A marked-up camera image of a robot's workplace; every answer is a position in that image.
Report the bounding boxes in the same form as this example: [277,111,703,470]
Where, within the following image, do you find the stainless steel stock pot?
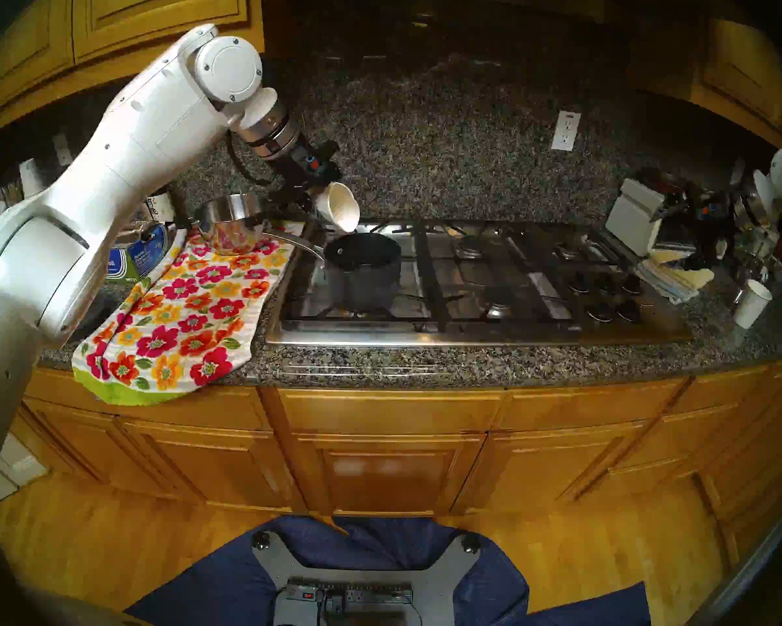
[192,193,282,254]

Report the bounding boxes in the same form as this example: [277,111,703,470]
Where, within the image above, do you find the stainless steel gas cooktop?
[265,217,693,348]

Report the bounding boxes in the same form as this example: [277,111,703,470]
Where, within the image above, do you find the blue foodservice foil box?
[104,222,170,285]

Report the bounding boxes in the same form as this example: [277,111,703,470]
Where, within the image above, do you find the dark bottle with white label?
[144,189,176,224]

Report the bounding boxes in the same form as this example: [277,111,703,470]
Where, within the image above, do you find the wooden upper cabinet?
[0,0,266,146]
[626,15,782,149]

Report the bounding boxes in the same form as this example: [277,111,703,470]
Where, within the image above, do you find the white wall power outlet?
[551,111,581,153]

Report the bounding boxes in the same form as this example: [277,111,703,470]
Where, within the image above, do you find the black saucepan with steel handle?
[264,230,403,312]

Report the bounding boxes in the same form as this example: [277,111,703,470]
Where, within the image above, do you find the stack of white paper cups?
[18,158,47,200]

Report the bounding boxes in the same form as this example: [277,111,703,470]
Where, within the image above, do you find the grey power strip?
[285,582,414,606]

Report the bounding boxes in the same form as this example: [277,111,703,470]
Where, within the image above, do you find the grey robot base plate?
[252,530,481,626]

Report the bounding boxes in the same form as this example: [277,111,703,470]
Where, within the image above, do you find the small white paper cup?
[733,279,773,330]

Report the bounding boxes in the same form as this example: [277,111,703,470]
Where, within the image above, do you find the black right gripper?
[650,186,737,269]

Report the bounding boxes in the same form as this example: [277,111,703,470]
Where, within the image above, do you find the large white paper cup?
[314,181,361,234]

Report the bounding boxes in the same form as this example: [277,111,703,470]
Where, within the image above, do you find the chrome metal utensils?
[730,227,782,306]

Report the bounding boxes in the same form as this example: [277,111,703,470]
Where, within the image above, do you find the floral kitchen towel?
[71,222,303,407]

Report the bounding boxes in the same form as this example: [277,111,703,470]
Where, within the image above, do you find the folded striped dish cloth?
[635,252,716,305]

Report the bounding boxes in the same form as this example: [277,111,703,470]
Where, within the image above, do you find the blue moving blanket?
[124,515,652,626]

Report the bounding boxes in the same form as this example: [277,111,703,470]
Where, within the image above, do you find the wooden lower cabinet run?
[0,351,782,567]

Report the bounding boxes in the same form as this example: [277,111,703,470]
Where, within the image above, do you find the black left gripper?
[280,141,343,213]

